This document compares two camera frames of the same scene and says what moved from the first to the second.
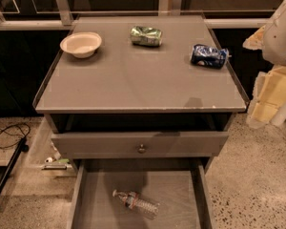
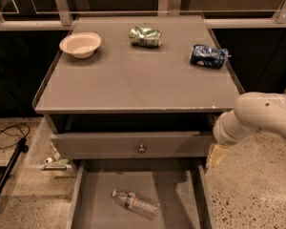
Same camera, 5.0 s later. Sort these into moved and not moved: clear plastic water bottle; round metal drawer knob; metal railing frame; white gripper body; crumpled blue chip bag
Moved: white gripper body
Not moved: clear plastic water bottle; crumpled blue chip bag; round metal drawer knob; metal railing frame
